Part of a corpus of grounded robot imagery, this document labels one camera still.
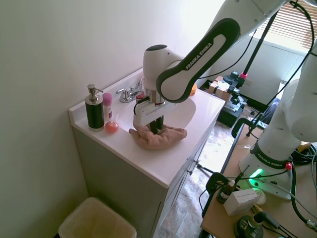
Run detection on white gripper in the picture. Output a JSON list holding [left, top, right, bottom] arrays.
[[133, 100, 179, 134]]

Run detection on pink-brown knitted towel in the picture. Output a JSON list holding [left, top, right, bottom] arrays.
[[128, 124, 188, 150]]

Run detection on white sink countertop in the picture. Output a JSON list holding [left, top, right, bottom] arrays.
[[68, 67, 226, 188]]

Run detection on chrome faucet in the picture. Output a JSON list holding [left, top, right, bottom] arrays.
[[115, 77, 146, 104]]

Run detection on pink deodorant stick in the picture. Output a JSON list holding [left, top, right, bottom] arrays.
[[102, 92, 113, 122]]

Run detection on black chrome soap dispenser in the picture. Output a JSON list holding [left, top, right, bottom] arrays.
[[85, 83, 105, 132]]

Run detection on grey vanity cabinet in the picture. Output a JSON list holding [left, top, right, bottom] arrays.
[[72, 123, 216, 238]]

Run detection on brown cardboard box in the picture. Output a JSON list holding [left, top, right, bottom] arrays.
[[208, 75, 232, 101]]

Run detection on black floor case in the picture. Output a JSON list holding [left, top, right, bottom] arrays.
[[217, 96, 248, 128]]

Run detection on black C-clamp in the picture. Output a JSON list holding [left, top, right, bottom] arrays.
[[202, 172, 232, 216], [231, 118, 257, 139]]

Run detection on dark dropper bottle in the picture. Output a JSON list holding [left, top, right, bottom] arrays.
[[217, 180, 237, 204]]

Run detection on white cardboard box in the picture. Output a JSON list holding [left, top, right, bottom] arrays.
[[223, 187, 261, 216]]

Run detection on blue cloth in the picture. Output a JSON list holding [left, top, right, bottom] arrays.
[[260, 98, 283, 124]]

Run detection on cream trash bin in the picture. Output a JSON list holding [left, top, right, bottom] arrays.
[[58, 197, 137, 238]]

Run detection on white round container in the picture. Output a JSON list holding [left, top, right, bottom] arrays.
[[255, 189, 267, 205]]

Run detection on black round bottle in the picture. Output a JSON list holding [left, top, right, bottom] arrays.
[[234, 214, 264, 238]]

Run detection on window blinds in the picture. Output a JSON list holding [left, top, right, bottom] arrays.
[[268, 2, 317, 54]]

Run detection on red black wrist camera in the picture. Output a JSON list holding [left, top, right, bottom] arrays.
[[135, 93, 151, 104]]

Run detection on black camera stand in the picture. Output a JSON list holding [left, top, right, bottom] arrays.
[[230, 18, 275, 138]]

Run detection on black cable bundle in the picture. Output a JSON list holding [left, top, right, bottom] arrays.
[[289, 142, 317, 165]]

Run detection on grey hose cable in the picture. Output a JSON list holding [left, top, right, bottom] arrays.
[[290, 161, 317, 229]]

